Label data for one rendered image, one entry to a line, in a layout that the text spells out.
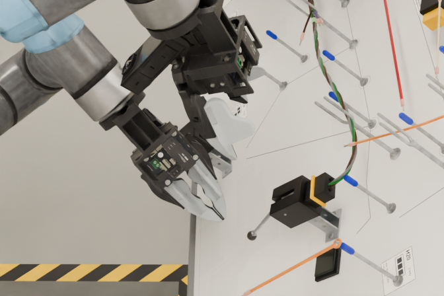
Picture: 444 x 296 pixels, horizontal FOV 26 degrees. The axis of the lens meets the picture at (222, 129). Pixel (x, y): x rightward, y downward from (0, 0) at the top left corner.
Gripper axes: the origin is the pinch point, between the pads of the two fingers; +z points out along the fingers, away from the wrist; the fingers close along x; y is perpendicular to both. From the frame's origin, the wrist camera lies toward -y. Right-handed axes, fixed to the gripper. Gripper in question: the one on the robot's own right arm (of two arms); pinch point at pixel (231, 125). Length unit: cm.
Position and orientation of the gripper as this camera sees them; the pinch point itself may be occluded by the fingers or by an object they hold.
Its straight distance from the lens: 115.0
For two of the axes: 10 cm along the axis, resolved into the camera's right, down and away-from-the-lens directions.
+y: 9.0, -1.4, -4.2
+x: 1.6, -7.8, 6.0
